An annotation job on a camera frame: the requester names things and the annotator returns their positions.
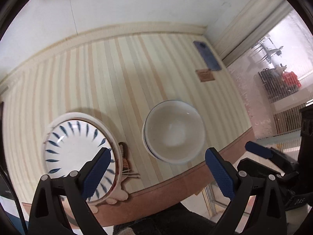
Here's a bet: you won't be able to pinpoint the white plate blue leaf pattern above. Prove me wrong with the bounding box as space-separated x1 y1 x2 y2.
43 119 118 203

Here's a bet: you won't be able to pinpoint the white plate pink flowers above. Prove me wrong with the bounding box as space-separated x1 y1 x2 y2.
42 112 122 205

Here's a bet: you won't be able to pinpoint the white bowl blue rim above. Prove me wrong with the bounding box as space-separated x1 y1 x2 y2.
144 100 206 165

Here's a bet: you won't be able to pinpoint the plain white bowl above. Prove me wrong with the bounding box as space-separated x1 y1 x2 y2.
142 123 165 162

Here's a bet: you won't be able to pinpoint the small brown card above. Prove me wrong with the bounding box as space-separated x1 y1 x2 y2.
195 69 215 82

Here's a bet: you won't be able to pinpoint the blue smartphone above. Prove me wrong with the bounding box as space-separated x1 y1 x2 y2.
193 41 222 71

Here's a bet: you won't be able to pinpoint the striped cat table mat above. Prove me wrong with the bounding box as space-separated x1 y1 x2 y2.
0 31 256 228

